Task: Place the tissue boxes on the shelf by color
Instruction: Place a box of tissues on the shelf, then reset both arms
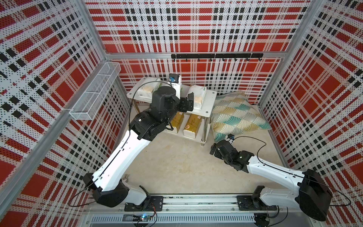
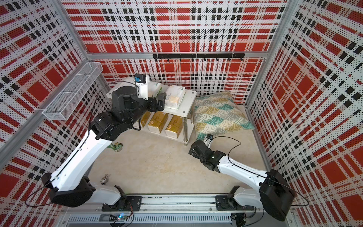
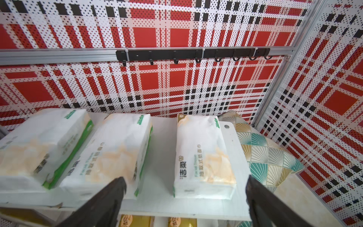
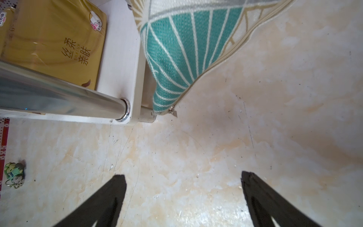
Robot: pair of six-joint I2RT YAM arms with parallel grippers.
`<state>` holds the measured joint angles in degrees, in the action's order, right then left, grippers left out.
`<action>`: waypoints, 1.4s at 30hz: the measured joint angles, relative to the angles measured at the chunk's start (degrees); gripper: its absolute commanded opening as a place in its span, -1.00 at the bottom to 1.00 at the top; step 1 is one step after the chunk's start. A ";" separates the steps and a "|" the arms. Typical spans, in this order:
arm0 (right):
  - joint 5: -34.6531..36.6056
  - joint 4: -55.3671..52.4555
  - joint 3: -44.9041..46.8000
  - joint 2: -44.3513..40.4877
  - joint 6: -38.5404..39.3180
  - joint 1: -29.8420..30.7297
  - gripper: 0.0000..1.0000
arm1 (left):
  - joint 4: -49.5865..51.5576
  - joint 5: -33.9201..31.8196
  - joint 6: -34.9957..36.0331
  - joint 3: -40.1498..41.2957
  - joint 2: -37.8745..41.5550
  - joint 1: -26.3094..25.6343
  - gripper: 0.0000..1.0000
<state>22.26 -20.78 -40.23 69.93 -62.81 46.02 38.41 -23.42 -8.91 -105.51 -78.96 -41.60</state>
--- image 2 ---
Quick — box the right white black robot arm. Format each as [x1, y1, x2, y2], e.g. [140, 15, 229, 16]
[189, 140, 296, 221]

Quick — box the green circuit board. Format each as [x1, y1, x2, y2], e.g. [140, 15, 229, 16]
[109, 215, 129, 223]

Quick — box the white wire mesh basket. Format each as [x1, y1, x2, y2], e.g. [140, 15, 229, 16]
[43, 61, 103, 121]

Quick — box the green figure keychain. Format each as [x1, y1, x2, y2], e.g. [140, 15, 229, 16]
[108, 142, 123, 152]

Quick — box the black wall hook rail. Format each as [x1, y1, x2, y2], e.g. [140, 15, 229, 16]
[152, 53, 245, 61]

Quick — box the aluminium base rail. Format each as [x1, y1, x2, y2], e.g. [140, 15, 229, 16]
[56, 194, 256, 227]

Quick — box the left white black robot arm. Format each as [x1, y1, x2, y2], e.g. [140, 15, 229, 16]
[42, 86, 166, 208]

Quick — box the white two-tier shelf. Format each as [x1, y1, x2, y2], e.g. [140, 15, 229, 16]
[106, 82, 197, 146]

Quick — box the green gold patterned cushion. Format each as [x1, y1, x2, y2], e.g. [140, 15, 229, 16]
[194, 91, 255, 141]

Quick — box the gold tissue pack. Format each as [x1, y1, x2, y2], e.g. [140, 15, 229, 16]
[140, 111, 151, 128]
[147, 111, 168, 134]
[165, 115, 183, 139]

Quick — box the small blue sensor module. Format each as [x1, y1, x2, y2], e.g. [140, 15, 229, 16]
[100, 174, 109, 185]

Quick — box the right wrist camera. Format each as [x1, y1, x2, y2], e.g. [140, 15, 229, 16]
[206, 134, 214, 141]

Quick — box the white tissue pack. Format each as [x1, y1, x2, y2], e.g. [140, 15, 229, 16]
[165, 85, 186, 109]
[147, 81, 162, 97]
[120, 77, 135, 87]

